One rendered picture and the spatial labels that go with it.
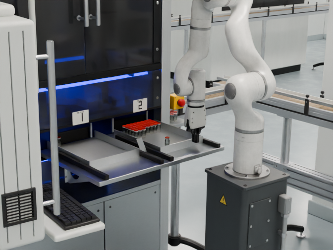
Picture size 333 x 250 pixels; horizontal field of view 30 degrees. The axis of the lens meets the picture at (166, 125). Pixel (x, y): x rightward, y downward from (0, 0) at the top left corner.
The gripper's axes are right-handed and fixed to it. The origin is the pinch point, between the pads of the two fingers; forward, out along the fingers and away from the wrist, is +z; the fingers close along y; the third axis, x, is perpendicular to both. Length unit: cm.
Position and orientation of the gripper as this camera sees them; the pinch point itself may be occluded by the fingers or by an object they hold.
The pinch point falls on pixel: (195, 138)
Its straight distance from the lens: 283.9
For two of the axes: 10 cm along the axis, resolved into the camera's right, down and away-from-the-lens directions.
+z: 0.1, 9.6, 2.7
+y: -7.6, 1.8, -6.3
